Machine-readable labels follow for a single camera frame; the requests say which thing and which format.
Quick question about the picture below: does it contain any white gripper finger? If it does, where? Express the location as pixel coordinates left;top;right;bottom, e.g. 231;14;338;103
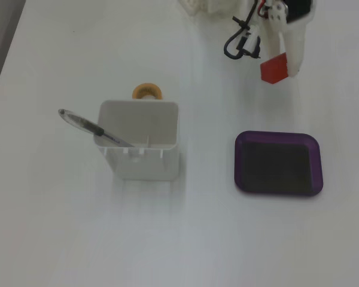
267;2;288;59
282;16;308;77

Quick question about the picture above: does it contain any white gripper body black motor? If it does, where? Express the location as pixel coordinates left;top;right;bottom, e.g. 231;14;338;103
284;0;317;25

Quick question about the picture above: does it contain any red cube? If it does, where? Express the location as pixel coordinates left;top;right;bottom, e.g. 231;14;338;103
260;52;289;84

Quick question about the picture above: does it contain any white pen holder box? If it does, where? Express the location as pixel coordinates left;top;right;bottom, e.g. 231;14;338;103
92;100;180;182

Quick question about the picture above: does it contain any purple tray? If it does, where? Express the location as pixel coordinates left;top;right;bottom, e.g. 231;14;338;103
234;130;324;197

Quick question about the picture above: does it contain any black tray liner mat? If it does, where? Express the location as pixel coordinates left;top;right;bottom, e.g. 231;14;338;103
241;141;314;193

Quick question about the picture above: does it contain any orange tape roll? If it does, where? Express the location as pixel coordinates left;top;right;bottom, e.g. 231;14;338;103
132;83;164;101

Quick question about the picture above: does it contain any black ballpoint pen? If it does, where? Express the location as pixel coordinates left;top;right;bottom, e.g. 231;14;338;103
57;108;135;148

